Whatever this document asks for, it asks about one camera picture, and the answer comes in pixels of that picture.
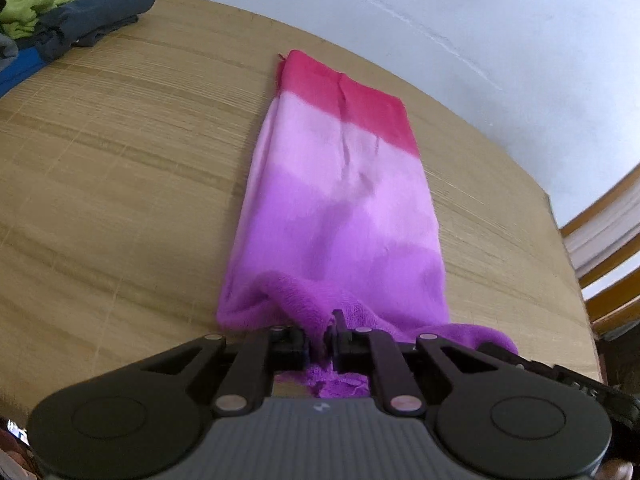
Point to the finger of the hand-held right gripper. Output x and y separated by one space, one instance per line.
520 361

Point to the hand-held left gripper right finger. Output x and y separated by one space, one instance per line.
339 332

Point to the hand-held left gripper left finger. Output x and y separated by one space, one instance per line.
295 349

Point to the pink purple gradient cloth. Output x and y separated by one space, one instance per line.
340 200

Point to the dark printed cloth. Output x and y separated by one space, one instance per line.
12 455

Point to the dark grey folded garment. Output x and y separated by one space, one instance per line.
95 12

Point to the blue garment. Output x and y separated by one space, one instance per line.
17 72

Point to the grey garment pile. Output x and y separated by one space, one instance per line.
6 50

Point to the wooden door frame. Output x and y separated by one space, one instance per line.
610 250

